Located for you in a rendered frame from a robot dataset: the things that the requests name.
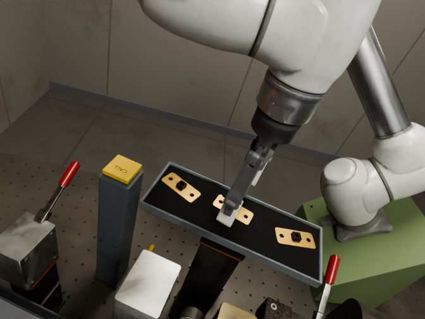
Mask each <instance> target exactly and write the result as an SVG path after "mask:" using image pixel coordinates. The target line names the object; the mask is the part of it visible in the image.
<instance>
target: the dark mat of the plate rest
mask: <svg viewBox="0 0 425 319"><path fill-rule="evenodd" d="M170 173H175V174H176V175H177V176H179V177H180V178H181V179H183V180H184V181H186V183H188V184H189V185H191V186H192V187H193V188H194V189H196V190H197V191H199V192H200V196H199V197H198V198H197V199H196V200H195V201H194V202H192V203H188V202H187V201H186V200H184V198H182V197H181V196H179V195H178V194H177V193H176V192H175V191H173V190H172V189H170V188H169V187H168V186H167V185H166V184H164V183H163V182H162V181H161V180H162V178H164V177H165V176H167V175H169V174H170ZM228 191H229V190H227V189H224V188H222V187H220V186H218V185H215V184H213V183H210V182H208V181H206V180H204V179H202V178H199V177H197V176H195V175H192V174H190V173H188V172H185V171H183V170H181V169H179V168H177V167H174V166H172V165H170V166H169V167H168V168H167V169H166V171H165V172H164V173H163V175H162V176H161V178H160V179H159V180H158V181H157V183H156V185H155V186H154V187H153V188H152V190H151V191H150V193H149V194H148V195H147V197H146V198H145V199H144V202H146V203H148V204H151V205H153V206H155V207H157V208H159V209H161V210H164V211H166V212H168V213H171V214H172V215H175V216H177V217H179V218H181V219H184V220H186V221H188V222H190V223H193V224H194V225H197V226H199V227H201V228H204V229H206V230H208V231H210V232H212V233H214V234H217V235H219V236H221V237H224V238H225V239H228V240H230V241H232V242H235V243H237V244H239V245H241V246H243V247H246V248H248V249H250V250H252V251H255V252H257V253H259V254H261V255H263V256H265V257H268V258H270V259H272V260H275V261H277V262H279V263H281V264H283V265H285V266H288V267H290V268H293V269H294V270H296V271H298V272H301V273H303V274H306V275H308V276H310V277H312V278H314V279H316V280H319V230H318V229H316V228H314V227H311V226H309V225H306V224H304V223H302V222H300V221H298V220H295V219H293V218H290V217H289V216H286V215H284V214H282V213H279V212H277V211H275V210H272V209H270V208H268V207H265V206H263V205H261V204H259V203H256V202H254V201H252V200H250V199H247V198H245V197H244V198H243V199H242V200H243V204H242V207H243V208H245V209H247V210H249V211H250V212H252V213H253V217H252V219H251V221H250V223H249V224H248V225H244V224H243V223H241V222H239V221H238V220H236V219H234V221H233V223H232V225H231V227H228V226H226V225H225V224H223V223H221V222H220V221H218V220H217V219H216V218H217V216H218V214H219V211H220V210H219V209H217V208H215V207H214V206H213V202H214V201H215V200H216V198H217V197H218V196H219V195H223V194H226V195H227V193H228ZM276 227H278V228H285V229H289V230H296V231H301V232H308V233H310V234H312V237H313V240H314V243H315V246H316V248H315V249H307V248H302V247H295V246H287V245H282V244H278V243H277V240H276V234H275V231H274V230H275V228H276Z"/></svg>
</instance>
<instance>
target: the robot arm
mask: <svg viewBox="0 0 425 319"><path fill-rule="evenodd" d="M137 1H138V2H139V4H140V5H141V7H142V11H143V12H144V13H145V14H146V15H147V16H148V17H149V18H150V19H151V20H152V21H153V22H155V23H156V24H157V25H159V26H160V27H162V28H163V29H165V30H167V31H168V32H171V33H172V34H175V35H177V36H180V37H183V38H184V39H188V40H190V41H193V42H196V43H198V44H202V45H204V46H208V47H212V48H215V49H219V50H222V51H226V52H231V53H238V54H242V55H246V56H250V57H252V58H255V59H257V60H259V61H261V62H263V63H264V64H266V65H268V66H269V68H268V69H267V71H266V74H265V77H264V80H263V82H262V85H261V87H260V91H259V93H258V95H257V97H256V102H257V105H258V106H257V108H256V111H255V113H254V116H253V117H252V120H251V127H252V129H253V131H254V132H255V133H256V134H257V137H256V139H254V140H253V141H252V144H251V145H250V150H249V151H248V153H247V155H246V157H245V159H244V163H243V165H242V167H241V169H240V171H239V173H238V175H237V177H236V179H235V180H234V182H233V184H232V186H231V188H230V190H229V191H228V193H227V195H226V194H223V196H222V197H224V199H223V205H222V207H221V209H220V211H219V214H218V216H217V218H216V219H217V220H218V221H220V222H221V223H223V224H225V225H226V226H228V227H231V225H232V223H233V221H234V219H235V217H236V215H237V214H238V212H239V210H240V208H241V206H242V204H243V200H242V199H243V198H244V196H245V194H246V193H247V191H248V189H249V187H250V185H253V186H255V185H256V183H257V181H258V180H259V177H260V176H261V173H262V171H263V169H264V168H265V166H266V164H267V161H268V162H270V161H271V160H272V158H273V157H272V155H273V153H274V151H275V150H276V148H277V147H278V144H279V145H285V144H289V143H291V142H292V141H293V140H294V138H295V136H296V135H297V133H298V131H299V129H300V128H301V126H302V125H304V124H306V123H308V122H309V121H310V119H311V118H312V116H313V114H314V112H315V111H316V109H317V107H318V106H319V104H320V102H321V100H323V98H324V97H325V95H326V92H327V90H328V89H329V88H330V86H331V85H332V84H333V82H334V81H335V80H336V79H337V78H338V77H340V76H341V75H342V73H343V72H344V71H345V70H346V69H347V72H348V74H349V77H350V79H351V81H352V83H353V85H354V88H355V91H356V93H357V95H358V97H359V99H360V102H361V104H362V107H363V108H364V111H365V113H366V115H367V118H368V120H369V123H370V124H371V127H372V129H373V132H374V134H375V136H374V138H373V141H372V143H371V149H372V157H370V158H368V159H356V158H337V159H334V160H333V161H331V162H329V163H328V164H327V165H326V166H325V167H324V168H323V170H322V173H321V179H320V186H321V193H322V196H323V199H324V202H325V203H326V205H327V207H328V209H329V210H330V212H331V213H330V214H328V215H326V216H324V217H322V218H320V222H321V223H322V224H321V225H323V226H324V225H335V227H336V238H337V239H338V241H339V242H341V243H343V242H346V241H348V240H350V239H355V238H358V237H363V236H367V235H373V234H378V233H390V232H392V231H393V225H392V224H391V223H390V222H389V221H388V219H387V218H386V215H385V213H384V211H383V209H382V207H383V206H384V205H386V204H388V203H389V202H391V201H395V200H397V199H403V198H405V197H409V196H413V195H415V194H418V193H420V192H424V191H425V128H424V127H423V126H421V125H419V124H416V123H413V122H411V121H410V119H409V116H408V114H407V111H406V109H405V106H404V104H403V102H402V99H401V97H400V94H399V92H398V89H397V87H396V85H395V82H394V79H393V77H392V75H391V72H390V69H389V68H388V65H387V62H386V60H385V56H384V54H383V51H382V49H381V46H380V44H379V42H378V39H377V37H376V34H375V32H374V29H373V26H372V25H371V24H372V22H373V20H374V17H375V15H376V13H377V10H378V8H379V5H380V3H381V0H137Z"/></svg>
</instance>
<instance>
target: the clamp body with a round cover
mask: <svg viewBox="0 0 425 319"><path fill-rule="evenodd" d="M212 319H257V317H256V316H254V315H253V314H251V313H248V312H246V311H244V310H242V309H240V308H237V307H236V306H234V305H232V304H229V303H223V304H222V305H221V306H220V308H218V310H217V312H216V314H215V315H214V316H213V318H212Z"/></svg>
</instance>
